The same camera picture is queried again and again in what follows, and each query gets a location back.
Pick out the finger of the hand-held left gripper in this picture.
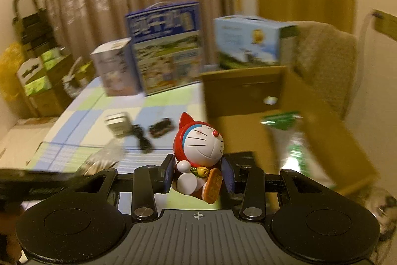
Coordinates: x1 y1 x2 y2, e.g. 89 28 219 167
0 169 73 182

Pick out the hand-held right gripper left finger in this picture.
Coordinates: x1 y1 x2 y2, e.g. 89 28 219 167
66 154 176 221

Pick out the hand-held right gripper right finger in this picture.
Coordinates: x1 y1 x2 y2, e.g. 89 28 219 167
221 156 335 221

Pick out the black razor box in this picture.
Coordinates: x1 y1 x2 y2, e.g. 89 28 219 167
228 152 258 166

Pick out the red hooded cat figurine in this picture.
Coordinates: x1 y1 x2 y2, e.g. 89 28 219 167
172 112 224 205

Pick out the black toy car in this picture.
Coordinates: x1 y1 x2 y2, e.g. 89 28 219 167
148 117 174 138

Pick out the white charger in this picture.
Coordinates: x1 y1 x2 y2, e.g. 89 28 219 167
105 112 132 138

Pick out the green packet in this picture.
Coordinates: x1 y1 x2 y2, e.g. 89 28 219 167
261 111 304 133

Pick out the cardboard box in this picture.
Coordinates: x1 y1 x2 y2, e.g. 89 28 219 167
200 66 380 195

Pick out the clear plastic box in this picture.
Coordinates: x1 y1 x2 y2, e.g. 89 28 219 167
79 145 125 174

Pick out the large brown carton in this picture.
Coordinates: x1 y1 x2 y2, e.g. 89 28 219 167
15 48 82 117

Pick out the checked tablecloth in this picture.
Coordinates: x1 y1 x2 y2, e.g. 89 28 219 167
26 83 205 179

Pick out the stack of green packets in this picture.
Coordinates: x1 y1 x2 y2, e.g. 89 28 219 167
23 49 63 96

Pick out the crumpled plastic bag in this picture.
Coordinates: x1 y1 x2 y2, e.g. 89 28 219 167
62 66 85 98

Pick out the yellow bag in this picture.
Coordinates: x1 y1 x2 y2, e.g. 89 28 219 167
0 43 25 101

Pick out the white carved chair back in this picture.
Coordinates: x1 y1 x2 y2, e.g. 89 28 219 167
17 58 44 82

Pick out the small brown carton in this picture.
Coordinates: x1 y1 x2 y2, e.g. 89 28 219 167
74 62 95 88

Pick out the white humidifier box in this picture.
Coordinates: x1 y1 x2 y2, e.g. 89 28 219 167
90 38 138 97

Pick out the dark blue milk carton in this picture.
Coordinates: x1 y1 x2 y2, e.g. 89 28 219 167
125 1 205 96

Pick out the light blue milk carton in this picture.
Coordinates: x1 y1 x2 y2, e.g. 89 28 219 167
213 15 300 69

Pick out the black stacked rack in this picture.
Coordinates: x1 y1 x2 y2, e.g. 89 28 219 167
12 0 48 57

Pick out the black cable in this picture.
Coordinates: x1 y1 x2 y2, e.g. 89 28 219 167
130 124 154 154

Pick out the beige wall socket plate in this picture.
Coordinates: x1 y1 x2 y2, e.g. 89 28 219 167
372 9 397 39

